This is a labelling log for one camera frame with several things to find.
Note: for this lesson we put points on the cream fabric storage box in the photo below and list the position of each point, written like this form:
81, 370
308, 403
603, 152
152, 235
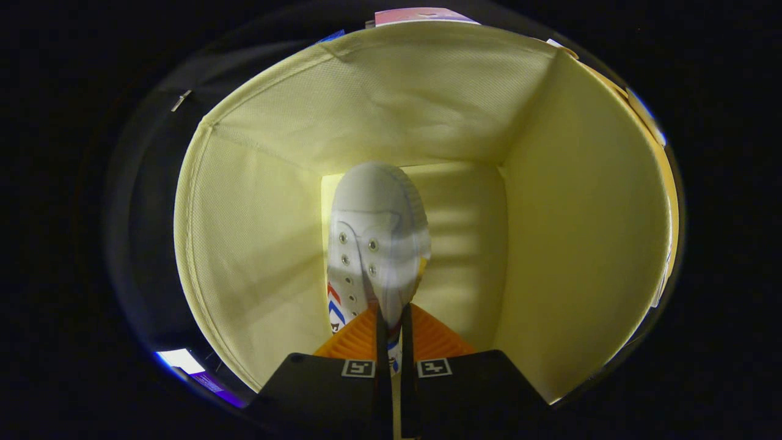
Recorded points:
550, 214

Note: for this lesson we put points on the white striped shoe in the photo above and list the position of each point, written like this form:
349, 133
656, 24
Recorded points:
372, 208

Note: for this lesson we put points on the white clip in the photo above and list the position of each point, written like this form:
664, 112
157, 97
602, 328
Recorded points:
181, 100

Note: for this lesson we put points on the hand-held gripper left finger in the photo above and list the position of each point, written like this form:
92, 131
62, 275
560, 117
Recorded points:
382, 366

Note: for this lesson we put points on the pink cover book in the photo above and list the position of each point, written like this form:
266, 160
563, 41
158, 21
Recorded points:
421, 15

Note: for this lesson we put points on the laptop screen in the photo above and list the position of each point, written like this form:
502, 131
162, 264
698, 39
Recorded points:
183, 362

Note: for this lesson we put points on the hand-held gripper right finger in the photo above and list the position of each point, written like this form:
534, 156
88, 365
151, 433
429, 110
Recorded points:
408, 366

